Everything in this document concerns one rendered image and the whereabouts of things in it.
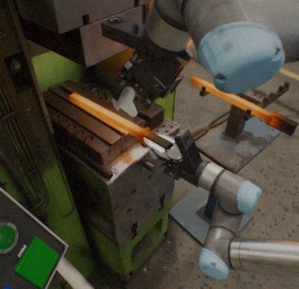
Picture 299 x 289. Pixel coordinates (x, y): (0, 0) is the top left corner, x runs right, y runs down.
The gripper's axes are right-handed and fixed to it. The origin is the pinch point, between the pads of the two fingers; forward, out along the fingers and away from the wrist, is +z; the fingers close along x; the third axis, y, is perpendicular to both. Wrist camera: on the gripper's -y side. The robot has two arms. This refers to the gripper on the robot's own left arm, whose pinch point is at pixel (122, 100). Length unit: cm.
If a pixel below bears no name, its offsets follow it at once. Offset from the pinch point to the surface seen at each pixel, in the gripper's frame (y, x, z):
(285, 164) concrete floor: 79, 144, 100
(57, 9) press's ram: -19.5, -2.5, -8.4
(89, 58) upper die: -13.8, 3.2, 2.5
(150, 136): 6.9, 13.8, 21.1
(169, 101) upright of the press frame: -5, 57, 52
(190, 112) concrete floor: -4, 152, 143
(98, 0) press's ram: -19.1, 8.0, -7.8
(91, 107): -15.9, 13.2, 34.7
